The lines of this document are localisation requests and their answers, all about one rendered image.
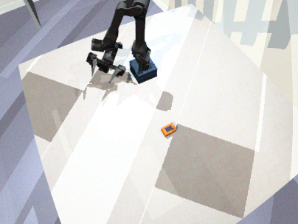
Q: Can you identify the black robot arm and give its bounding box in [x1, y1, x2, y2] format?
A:
[91, 0, 152, 71]

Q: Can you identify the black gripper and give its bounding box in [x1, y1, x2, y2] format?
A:
[86, 49, 126, 83]

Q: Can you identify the orange block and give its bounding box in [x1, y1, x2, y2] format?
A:
[161, 123, 177, 137]

